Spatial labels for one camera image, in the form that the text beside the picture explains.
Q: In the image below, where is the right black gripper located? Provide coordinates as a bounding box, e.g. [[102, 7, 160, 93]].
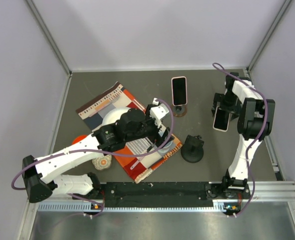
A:
[[211, 91, 242, 121]]

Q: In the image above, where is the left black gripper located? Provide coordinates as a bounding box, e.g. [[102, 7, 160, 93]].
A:
[[125, 105, 174, 149]]

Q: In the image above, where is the grey phone stand wooden base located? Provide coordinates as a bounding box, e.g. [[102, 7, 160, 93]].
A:
[[171, 105, 187, 117]]

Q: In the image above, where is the black round base clamp stand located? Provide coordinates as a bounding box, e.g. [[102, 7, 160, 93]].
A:
[[180, 135, 205, 164]]

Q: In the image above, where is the pink case smartphone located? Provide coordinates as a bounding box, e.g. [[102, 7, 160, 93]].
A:
[[171, 76, 188, 106]]

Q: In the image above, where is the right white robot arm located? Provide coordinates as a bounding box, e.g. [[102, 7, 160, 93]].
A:
[[206, 72, 276, 198]]

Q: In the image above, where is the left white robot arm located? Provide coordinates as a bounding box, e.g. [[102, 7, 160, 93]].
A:
[[21, 104, 170, 203]]

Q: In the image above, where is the light blue mug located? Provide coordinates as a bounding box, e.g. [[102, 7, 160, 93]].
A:
[[158, 140, 173, 154]]

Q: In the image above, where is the orange patterned cloth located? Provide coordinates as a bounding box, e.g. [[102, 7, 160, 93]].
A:
[[76, 82, 183, 184]]

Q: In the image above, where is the crocheted pastel coaster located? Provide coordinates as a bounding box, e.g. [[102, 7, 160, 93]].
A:
[[91, 154, 112, 171]]

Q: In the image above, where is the orange bowl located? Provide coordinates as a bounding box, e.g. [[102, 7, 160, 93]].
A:
[[72, 135, 87, 145]]

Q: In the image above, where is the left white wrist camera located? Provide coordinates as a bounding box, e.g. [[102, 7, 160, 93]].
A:
[[148, 98, 170, 127]]

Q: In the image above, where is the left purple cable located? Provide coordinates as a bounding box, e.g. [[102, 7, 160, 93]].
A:
[[11, 98, 175, 191]]

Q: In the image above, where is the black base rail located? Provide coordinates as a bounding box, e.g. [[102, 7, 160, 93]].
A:
[[97, 181, 228, 208]]

